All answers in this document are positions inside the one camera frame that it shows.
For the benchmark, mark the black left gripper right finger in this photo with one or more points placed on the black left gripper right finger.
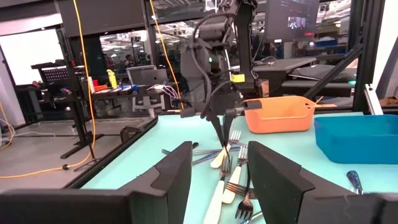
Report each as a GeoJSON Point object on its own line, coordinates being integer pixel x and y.
{"type": "Point", "coordinates": [295, 199]}

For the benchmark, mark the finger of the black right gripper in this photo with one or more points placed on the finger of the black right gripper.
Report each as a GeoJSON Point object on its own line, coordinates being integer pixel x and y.
{"type": "Point", "coordinates": [230, 130]}
{"type": "Point", "coordinates": [216, 124]}

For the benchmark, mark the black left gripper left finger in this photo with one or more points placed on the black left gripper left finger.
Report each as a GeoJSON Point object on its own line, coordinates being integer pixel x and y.
{"type": "Point", "coordinates": [140, 202]}

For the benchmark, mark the black fork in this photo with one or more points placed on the black fork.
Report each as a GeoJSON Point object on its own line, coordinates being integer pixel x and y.
{"type": "Point", "coordinates": [236, 188]}
{"type": "Point", "coordinates": [244, 207]}
{"type": "Point", "coordinates": [195, 145]}

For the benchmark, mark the iridescent fork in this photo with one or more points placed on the iridescent fork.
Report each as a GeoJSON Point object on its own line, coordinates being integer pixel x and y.
{"type": "Point", "coordinates": [250, 217]}
{"type": "Point", "coordinates": [203, 159]}
{"type": "Point", "coordinates": [354, 180]}
{"type": "Point", "coordinates": [202, 152]}

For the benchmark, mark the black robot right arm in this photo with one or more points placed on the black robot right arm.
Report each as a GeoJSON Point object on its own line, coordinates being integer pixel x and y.
{"type": "Point", "coordinates": [245, 37]}

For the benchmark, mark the teal green table mat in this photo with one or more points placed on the teal green table mat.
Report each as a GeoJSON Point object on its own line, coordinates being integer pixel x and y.
{"type": "Point", "coordinates": [186, 130]}

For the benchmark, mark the orange plastic bin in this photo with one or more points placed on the orange plastic bin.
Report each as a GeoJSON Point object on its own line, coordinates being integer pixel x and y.
{"type": "Point", "coordinates": [280, 121]}

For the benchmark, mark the black desk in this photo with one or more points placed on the black desk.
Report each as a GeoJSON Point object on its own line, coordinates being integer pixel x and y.
{"type": "Point", "coordinates": [280, 67]}

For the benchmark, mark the blue plastic bin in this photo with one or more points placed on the blue plastic bin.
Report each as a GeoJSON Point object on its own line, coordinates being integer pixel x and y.
{"type": "Point", "coordinates": [357, 140]}

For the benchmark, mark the cluttered work table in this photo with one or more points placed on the cluttered work table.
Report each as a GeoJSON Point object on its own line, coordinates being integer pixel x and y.
{"type": "Point", "coordinates": [124, 93]}

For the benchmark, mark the person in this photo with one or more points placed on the person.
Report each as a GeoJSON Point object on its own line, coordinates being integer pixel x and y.
{"type": "Point", "coordinates": [129, 60]}

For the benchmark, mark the black stand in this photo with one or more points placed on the black stand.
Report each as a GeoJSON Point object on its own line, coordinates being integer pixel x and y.
{"type": "Point", "coordinates": [77, 109]}

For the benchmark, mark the yellow bottle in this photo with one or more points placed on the yellow bottle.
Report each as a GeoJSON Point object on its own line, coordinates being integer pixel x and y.
{"type": "Point", "coordinates": [112, 79]}

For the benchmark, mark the black table frame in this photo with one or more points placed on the black table frame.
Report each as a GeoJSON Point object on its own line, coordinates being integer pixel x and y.
{"type": "Point", "coordinates": [109, 158]}

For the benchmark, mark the black frame clamp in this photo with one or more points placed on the black frame clamp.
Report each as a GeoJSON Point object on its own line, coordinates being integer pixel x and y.
{"type": "Point", "coordinates": [130, 133]}

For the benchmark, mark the dark wall monitor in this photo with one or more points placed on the dark wall monitor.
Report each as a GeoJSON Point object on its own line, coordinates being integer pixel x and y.
{"type": "Point", "coordinates": [280, 21]}

